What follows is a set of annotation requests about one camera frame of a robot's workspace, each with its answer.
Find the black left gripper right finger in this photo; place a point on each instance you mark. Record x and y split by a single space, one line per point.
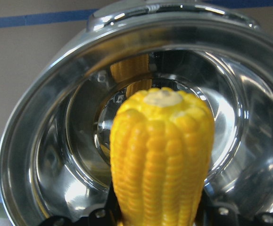
211 213

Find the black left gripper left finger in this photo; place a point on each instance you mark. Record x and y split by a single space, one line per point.
108 215

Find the yellow corn cob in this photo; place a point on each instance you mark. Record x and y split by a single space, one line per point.
160 150

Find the pale green electric pot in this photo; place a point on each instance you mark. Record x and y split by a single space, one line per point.
54 152

